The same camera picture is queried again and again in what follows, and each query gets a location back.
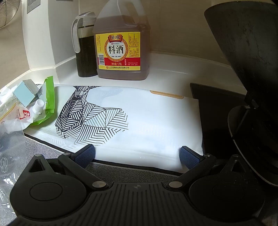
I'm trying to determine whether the clear plastic bag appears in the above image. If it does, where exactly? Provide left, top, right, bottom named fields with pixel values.
left=0, top=117, right=26, bottom=209

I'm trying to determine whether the black round pan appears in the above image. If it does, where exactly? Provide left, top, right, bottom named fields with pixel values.
left=228, top=93, right=278, bottom=186

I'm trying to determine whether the cooking wine jug yellow label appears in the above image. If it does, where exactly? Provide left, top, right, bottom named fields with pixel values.
left=93, top=0, right=151, bottom=81

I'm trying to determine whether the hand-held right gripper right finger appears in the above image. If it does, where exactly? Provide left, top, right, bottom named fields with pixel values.
left=167, top=146, right=248, bottom=192

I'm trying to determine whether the black stove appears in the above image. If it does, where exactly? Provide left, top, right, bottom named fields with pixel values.
left=190, top=83, right=247, bottom=155

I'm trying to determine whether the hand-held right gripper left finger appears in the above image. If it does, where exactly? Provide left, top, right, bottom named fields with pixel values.
left=26, top=144, right=109, bottom=191

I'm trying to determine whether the clear spout pouch red label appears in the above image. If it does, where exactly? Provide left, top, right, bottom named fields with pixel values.
left=17, top=99, right=46, bottom=124

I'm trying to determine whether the clear zip bag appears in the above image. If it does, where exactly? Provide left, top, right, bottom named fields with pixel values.
left=0, top=86, right=20, bottom=122

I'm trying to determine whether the metal fan grille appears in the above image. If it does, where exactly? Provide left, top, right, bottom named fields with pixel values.
left=0, top=0, right=21, bottom=30

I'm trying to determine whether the grey wall vent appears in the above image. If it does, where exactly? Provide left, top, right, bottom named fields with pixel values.
left=26, top=0, right=41, bottom=14

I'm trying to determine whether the green wrapper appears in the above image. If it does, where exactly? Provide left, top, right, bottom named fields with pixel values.
left=30, top=76, right=56, bottom=126

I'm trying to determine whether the dark sauce dispenser bottle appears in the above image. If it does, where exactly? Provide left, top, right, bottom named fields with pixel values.
left=72, top=12, right=98, bottom=78

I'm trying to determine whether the small teal box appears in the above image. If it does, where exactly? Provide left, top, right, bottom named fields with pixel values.
left=13, top=79, right=40, bottom=108

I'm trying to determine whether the grey mat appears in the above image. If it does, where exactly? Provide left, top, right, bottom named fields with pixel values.
left=0, top=134, right=183, bottom=226

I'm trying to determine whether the black wok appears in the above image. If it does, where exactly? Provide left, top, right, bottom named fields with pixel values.
left=204, top=0, right=278, bottom=109

